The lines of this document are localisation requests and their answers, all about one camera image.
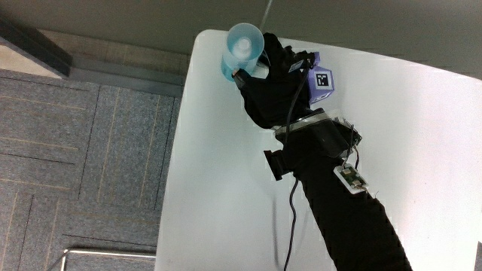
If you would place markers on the black wrist sensor unit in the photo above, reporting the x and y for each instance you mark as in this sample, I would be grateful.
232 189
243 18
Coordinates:
320 139

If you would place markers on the dark-edged beige cabinet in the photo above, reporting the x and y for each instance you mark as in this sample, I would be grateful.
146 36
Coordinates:
37 49

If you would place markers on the metal chair frame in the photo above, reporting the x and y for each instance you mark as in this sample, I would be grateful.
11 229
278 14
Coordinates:
113 253

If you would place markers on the light blue plastic cup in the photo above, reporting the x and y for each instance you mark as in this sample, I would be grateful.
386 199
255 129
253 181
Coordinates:
241 45

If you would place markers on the person's right forearm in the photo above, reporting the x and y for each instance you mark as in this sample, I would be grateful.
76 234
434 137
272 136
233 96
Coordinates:
350 226

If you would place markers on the person's right hand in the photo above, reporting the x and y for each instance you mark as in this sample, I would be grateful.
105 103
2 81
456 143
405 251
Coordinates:
271 98

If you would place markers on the small white circuit board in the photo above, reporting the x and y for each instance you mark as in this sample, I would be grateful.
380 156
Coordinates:
350 178

